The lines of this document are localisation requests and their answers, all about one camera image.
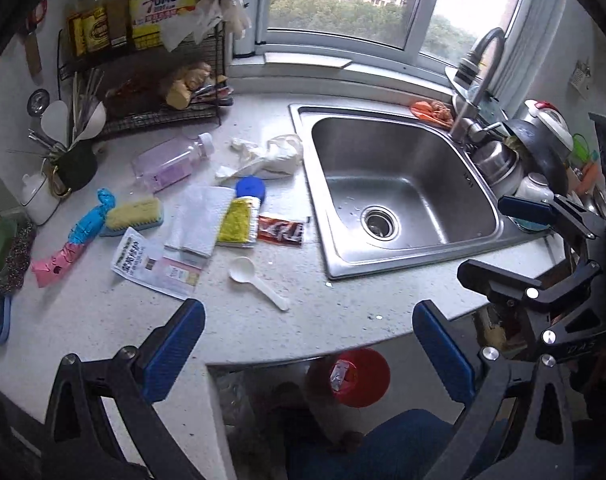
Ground black wire rack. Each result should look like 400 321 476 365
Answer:
58 20 229 141

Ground ginger root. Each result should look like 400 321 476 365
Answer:
165 61 213 110

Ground black utensil mug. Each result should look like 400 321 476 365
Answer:
50 140 98 196

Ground white ceramic pot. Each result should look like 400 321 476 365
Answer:
20 172 61 226

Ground yellow scrub brush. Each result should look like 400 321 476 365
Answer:
100 196 165 237

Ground bundle of chopsticks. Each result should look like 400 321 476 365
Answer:
70 70 104 131

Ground white spatula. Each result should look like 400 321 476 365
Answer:
40 100 68 136

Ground black wok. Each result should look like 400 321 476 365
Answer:
503 119 569 196

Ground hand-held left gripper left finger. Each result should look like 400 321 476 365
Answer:
43 298 206 480

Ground red plastic bin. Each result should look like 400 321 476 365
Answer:
328 348 391 408

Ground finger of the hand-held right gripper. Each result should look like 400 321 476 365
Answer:
497 194 606 241
457 258 606 348

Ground white and blue bowl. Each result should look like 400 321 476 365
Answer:
513 172 556 233

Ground stainless steel sink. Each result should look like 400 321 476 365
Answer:
289 104 566 281

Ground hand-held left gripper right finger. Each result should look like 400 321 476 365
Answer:
412 300 591 480

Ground clear plastic bottle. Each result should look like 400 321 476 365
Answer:
131 132 215 193

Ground printed paper leaflet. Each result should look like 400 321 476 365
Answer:
111 226 204 301

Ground green plastic basket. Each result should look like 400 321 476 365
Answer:
570 132 596 166

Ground dark scouring cloth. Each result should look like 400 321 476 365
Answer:
0 220 36 293

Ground person's leg blue trousers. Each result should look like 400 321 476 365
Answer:
283 407 454 480

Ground pink plastic wrapper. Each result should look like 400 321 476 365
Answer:
31 241 86 288

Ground grey wall utensil holder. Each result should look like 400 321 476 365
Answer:
568 60 591 91

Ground yellow yeast packet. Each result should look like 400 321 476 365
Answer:
217 196 261 247

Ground white plastic spoon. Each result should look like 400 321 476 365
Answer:
228 256 290 311

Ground steel kitchen faucet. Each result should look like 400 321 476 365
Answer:
448 27 509 143

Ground white window frame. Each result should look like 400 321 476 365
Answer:
255 0 534 68

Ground red sauce packet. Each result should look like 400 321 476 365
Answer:
257 214 305 247

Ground orange cloth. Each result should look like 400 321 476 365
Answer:
409 100 456 126

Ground yellow label oil bottle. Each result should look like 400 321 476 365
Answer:
83 0 108 53

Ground dark sauce bottle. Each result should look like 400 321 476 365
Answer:
65 0 86 58

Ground yellow detergent bag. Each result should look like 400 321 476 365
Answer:
128 0 206 51

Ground blue plastic lid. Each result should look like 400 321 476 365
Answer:
235 176 268 200

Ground metal strainer ladle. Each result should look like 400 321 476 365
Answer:
28 89 51 116

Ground white paper towel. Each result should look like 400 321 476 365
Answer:
164 185 234 258

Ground white rice cooker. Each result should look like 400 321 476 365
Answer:
523 100 576 158

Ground blue plastic wrapper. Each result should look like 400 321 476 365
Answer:
65 189 116 246

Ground steel mixing bowl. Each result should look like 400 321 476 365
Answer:
470 140 524 196

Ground white plastic bags bundle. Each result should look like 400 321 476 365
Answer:
160 0 254 53

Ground white rice paddle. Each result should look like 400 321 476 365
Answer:
73 101 107 141

